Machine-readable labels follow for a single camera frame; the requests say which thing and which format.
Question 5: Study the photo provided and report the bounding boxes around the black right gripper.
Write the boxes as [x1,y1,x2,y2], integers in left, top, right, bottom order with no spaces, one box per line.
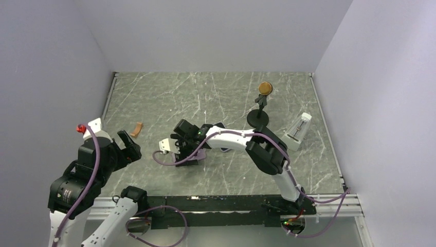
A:
[171,134,198,167]

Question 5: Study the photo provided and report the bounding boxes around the dark phone purple edge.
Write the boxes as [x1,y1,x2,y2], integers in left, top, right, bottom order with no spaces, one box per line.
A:
[172,149,207,163]

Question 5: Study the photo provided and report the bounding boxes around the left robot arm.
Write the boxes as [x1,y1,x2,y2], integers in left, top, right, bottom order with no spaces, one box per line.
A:
[48,130,149,246]

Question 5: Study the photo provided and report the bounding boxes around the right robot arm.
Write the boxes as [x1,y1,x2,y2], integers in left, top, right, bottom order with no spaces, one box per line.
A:
[169,119,315,214]

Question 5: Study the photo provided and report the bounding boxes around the curved brown wooden piece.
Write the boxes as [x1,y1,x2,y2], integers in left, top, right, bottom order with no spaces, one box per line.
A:
[130,122,143,138]

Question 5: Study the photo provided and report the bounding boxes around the black base bar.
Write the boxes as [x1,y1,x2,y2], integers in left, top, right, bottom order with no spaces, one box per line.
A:
[147,195,317,230]

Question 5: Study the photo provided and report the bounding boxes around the black microphone stand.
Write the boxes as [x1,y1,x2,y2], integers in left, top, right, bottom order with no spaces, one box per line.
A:
[246,94,269,128]

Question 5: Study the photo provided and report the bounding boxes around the gold microphone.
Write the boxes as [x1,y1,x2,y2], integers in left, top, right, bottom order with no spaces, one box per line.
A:
[258,81,273,96]

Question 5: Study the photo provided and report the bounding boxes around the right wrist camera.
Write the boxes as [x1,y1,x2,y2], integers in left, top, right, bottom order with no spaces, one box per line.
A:
[158,138,180,154]

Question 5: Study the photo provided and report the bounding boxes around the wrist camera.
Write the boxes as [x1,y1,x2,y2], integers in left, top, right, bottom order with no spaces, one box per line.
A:
[158,138,180,154]
[76,117,111,140]

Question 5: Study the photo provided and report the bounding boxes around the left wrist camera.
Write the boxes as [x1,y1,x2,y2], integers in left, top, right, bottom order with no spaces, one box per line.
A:
[76,117,111,140]

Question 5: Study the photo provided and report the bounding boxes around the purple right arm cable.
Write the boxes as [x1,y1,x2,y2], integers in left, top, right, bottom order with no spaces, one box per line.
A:
[152,129,352,239]

